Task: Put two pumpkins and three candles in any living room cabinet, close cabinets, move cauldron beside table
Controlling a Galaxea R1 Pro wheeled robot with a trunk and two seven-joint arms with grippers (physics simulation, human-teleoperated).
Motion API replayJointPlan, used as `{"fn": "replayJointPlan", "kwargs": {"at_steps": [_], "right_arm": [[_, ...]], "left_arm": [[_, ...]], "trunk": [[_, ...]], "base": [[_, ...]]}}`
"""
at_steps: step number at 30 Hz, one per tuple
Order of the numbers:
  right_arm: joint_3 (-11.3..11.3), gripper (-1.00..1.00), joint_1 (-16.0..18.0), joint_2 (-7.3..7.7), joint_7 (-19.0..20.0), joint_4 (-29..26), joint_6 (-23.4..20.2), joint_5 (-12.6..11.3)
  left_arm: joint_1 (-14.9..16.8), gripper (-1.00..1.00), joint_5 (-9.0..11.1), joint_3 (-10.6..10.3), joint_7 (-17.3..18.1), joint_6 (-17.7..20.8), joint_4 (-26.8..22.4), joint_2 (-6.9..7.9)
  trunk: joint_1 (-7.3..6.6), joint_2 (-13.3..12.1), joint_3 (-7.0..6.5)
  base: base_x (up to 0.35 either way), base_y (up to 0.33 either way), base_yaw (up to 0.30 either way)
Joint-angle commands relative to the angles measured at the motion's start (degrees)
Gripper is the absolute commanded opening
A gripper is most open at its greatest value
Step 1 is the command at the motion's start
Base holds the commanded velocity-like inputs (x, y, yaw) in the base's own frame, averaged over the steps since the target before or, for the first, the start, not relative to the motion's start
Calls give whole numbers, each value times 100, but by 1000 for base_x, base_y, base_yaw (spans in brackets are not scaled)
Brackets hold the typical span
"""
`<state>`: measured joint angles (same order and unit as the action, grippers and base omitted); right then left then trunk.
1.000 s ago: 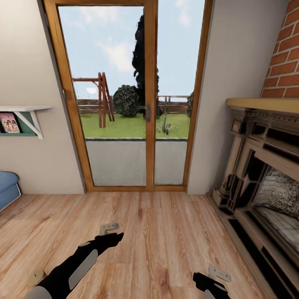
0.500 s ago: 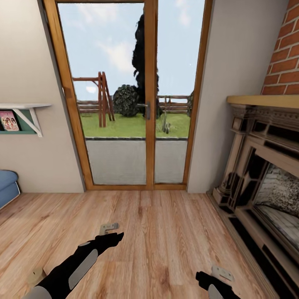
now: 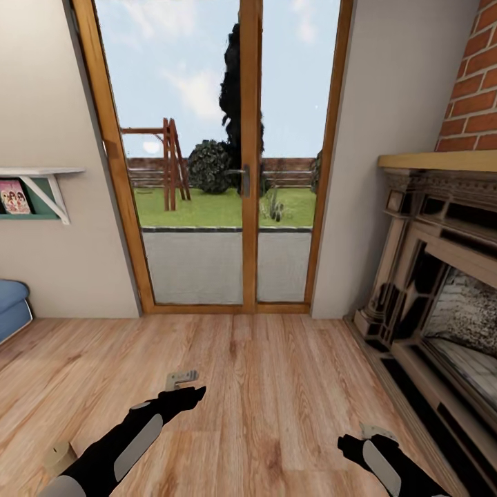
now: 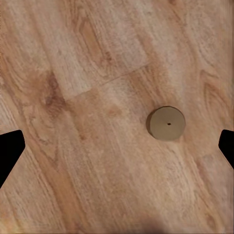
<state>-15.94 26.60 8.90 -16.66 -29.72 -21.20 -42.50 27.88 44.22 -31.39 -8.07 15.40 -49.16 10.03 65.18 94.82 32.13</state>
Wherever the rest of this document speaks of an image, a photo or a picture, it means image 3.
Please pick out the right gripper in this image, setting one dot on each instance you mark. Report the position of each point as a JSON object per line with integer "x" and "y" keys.
{"x": 352, "y": 449}

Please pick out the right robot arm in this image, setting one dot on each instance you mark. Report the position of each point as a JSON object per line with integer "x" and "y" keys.
{"x": 378, "y": 452}

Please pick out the picture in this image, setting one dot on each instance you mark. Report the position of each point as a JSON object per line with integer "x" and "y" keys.
{"x": 14, "y": 197}

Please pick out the pillar candle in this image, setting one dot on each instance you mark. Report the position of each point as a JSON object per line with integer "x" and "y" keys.
{"x": 58, "y": 458}

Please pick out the shelf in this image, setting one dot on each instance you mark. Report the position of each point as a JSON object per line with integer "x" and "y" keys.
{"x": 43, "y": 191}

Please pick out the door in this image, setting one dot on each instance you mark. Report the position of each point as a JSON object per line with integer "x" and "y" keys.
{"x": 218, "y": 119}

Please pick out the wood fireplace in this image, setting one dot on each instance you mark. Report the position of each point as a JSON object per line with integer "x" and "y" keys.
{"x": 429, "y": 331}

